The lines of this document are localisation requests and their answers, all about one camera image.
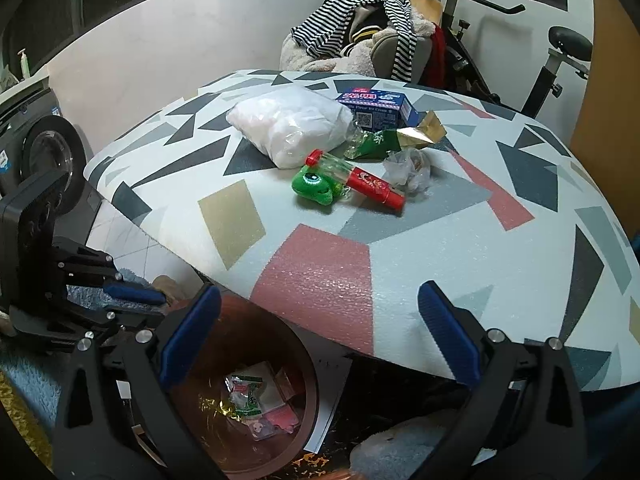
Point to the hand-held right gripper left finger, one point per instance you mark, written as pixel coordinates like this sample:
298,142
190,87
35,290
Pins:
192,330

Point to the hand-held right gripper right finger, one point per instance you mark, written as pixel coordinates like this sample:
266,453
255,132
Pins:
447,335

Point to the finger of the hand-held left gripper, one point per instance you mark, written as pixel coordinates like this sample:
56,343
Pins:
125,319
135,293

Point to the brown round trash bin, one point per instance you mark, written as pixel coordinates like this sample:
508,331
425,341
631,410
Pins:
240,330

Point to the gold foil packet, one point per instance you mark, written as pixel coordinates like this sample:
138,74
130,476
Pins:
215,405

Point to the clear candy packet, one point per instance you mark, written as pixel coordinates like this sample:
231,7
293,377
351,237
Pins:
261,428

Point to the pink edged plastic packet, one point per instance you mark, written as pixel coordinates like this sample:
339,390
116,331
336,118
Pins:
280,417

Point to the grey washing machine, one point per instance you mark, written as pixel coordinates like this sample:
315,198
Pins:
50,145

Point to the light blue fluffy cloth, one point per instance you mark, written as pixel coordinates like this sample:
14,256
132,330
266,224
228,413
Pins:
25,375

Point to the grey blue fluffy slipper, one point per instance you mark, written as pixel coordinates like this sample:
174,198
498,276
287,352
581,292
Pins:
410,445

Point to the red clear candy tube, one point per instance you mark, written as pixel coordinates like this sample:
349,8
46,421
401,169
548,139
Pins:
375,187

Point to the crumpled clear wrapper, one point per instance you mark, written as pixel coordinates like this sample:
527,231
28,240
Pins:
407,170

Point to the white pump bottle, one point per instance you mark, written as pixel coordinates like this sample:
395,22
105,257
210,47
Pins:
22,62

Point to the green frog toy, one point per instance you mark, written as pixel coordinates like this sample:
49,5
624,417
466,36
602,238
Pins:
315,187

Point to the green gold foil wrapper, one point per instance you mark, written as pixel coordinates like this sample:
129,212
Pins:
375,145

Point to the white plastic bag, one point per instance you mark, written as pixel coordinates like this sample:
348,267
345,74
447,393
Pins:
285,120

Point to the blue cardboard box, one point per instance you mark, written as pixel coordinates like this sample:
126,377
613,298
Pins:
375,110

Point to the red cloth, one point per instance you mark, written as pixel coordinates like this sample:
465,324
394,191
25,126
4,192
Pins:
439,55

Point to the white fleece garment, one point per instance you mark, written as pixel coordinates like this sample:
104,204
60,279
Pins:
300,57

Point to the beige chair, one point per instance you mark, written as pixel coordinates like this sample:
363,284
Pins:
372,45

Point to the black exercise bike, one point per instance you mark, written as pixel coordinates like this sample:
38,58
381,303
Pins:
570,40

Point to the wooden door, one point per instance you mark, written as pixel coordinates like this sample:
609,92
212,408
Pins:
615,60

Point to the dark jacket with yellow stripe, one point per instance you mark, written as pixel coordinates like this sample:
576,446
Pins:
367,20

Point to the orange wooden board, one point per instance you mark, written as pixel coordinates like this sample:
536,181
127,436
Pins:
427,7

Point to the black white striped shirt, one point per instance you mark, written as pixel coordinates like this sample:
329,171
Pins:
325,25

